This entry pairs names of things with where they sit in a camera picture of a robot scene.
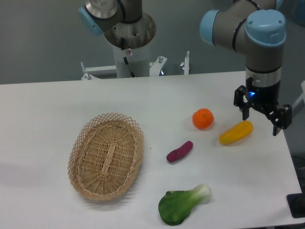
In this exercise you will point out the black device at table edge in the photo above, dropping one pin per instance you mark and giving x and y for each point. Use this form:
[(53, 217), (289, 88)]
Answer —
[(296, 204)]

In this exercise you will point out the orange tangerine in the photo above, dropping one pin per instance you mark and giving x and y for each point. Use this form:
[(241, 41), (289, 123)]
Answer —
[(203, 118)]

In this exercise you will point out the white metal mounting frame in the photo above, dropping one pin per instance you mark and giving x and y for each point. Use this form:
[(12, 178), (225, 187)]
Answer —
[(156, 69)]

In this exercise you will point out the purple sweet potato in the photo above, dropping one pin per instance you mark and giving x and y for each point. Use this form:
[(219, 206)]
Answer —
[(180, 152)]

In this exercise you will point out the oval wicker basket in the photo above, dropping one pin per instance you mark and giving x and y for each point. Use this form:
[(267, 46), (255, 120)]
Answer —
[(106, 157)]

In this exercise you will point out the yellow orange pepper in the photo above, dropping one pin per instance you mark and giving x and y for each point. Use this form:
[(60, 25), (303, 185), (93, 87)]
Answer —
[(236, 133)]

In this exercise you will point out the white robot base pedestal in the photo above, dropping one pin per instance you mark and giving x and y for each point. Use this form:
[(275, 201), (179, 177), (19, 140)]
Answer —
[(132, 62)]

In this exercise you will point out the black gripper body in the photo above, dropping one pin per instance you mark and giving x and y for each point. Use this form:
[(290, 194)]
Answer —
[(261, 91)]

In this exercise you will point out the green bok choy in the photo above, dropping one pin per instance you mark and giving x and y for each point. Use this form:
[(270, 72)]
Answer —
[(175, 206)]

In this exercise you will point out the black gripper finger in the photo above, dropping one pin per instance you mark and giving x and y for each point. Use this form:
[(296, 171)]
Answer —
[(244, 107), (280, 116)]

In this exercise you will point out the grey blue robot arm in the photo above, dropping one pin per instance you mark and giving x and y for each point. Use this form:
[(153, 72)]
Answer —
[(254, 28)]

